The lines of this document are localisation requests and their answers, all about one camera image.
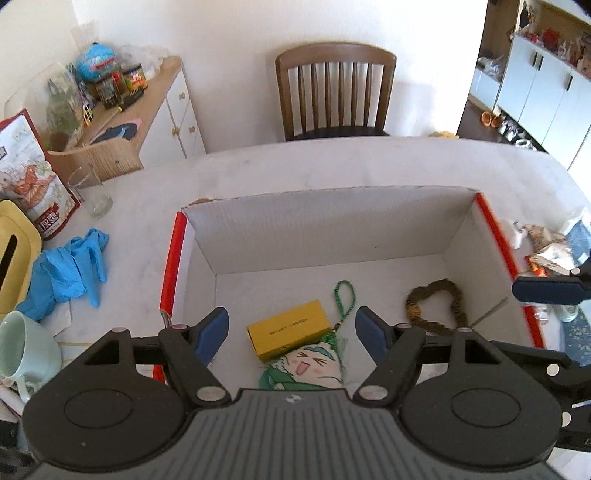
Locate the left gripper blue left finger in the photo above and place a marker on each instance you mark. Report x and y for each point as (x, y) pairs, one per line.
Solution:
(207, 336)

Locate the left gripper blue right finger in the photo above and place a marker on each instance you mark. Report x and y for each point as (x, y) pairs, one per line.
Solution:
(376, 336)

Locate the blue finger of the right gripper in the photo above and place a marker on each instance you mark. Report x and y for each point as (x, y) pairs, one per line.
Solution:
(555, 291)

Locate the yellow rectangular box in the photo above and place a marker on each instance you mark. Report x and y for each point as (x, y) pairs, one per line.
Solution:
(289, 330)

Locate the crumpled brown paper bag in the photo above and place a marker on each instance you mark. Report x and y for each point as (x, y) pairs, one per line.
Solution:
(551, 249)

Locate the blue white plastic package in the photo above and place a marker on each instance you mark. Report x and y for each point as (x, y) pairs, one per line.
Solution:
(579, 240)

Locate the white pink plush toy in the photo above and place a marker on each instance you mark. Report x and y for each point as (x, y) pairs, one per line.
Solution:
(514, 233)

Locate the red and white cardboard box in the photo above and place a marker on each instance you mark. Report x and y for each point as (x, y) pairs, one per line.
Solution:
(262, 255)

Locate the blue rubber glove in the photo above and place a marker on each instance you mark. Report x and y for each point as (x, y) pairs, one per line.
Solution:
(71, 271)

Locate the light green mug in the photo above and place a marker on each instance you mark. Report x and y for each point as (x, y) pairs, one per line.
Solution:
(29, 356)

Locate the clear drinking glass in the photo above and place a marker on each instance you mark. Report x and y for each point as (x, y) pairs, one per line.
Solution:
(90, 191)

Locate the woven wooden tray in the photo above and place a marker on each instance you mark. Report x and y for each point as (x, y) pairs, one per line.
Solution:
(109, 159)

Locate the white wooden sideboard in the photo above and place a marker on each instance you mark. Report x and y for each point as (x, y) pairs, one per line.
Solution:
(161, 125)

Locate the red white snack bag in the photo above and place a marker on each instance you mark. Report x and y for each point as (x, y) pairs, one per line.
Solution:
(29, 180)

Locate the brown wooden chair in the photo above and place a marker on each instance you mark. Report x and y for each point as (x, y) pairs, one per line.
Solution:
(334, 90)

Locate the blue globe toy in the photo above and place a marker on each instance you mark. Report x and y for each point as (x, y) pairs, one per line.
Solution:
(91, 64)

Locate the red orange dragon keychain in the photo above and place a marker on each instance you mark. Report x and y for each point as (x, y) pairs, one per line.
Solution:
(536, 269)

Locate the green anime plush keychain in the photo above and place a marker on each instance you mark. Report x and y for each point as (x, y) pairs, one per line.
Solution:
(317, 365)

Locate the white wall cabinet unit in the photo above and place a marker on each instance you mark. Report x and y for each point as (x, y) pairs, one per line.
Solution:
(533, 75)

